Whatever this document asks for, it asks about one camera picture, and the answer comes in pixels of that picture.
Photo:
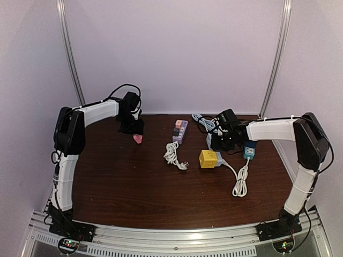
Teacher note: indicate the teal blue socket box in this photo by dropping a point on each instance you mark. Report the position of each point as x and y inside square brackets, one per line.
[249, 150]

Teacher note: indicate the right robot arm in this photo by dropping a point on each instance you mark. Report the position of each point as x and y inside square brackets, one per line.
[305, 131]

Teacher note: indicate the yellow cube adapter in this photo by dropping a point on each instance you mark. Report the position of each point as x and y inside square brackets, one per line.
[208, 159]

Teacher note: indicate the purple power strip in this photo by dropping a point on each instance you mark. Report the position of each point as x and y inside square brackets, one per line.
[183, 131]

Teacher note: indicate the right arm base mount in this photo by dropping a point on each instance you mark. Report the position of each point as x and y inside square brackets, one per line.
[278, 227]

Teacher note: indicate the grey charger plug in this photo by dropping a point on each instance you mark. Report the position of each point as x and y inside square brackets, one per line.
[176, 132]

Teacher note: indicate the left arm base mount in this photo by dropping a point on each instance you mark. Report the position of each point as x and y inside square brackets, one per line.
[63, 225]

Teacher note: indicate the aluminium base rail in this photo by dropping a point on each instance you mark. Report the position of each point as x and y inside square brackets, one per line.
[241, 240]

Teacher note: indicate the left aluminium frame post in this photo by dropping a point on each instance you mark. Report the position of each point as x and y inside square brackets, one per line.
[68, 50]

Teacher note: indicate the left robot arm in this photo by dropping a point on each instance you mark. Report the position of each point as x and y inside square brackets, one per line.
[70, 139]

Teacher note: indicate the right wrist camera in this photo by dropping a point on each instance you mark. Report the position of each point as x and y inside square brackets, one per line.
[227, 120]

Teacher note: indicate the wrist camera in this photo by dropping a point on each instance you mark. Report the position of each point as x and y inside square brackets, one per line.
[227, 120]
[134, 101]

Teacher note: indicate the pink charger plug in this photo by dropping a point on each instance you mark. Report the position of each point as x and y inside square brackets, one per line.
[178, 124]

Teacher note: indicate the pink flat adapter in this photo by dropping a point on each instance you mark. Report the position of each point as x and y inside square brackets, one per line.
[138, 138]

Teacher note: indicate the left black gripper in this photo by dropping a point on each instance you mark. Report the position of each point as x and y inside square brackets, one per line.
[138, 129]

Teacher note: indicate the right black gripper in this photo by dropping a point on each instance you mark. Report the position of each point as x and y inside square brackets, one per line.
[216, 145]

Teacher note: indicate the light blue power strip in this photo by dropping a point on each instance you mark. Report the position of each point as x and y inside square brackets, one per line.
[219, 158]

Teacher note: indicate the aluminium frame post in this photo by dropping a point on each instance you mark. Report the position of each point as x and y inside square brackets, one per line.
[282, 38]
[68, 50]

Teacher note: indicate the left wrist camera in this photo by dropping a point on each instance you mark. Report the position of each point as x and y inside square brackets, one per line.
[134, 101]

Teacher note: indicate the right aluminium frame post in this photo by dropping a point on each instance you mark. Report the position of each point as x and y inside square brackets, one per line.
[282, 38]

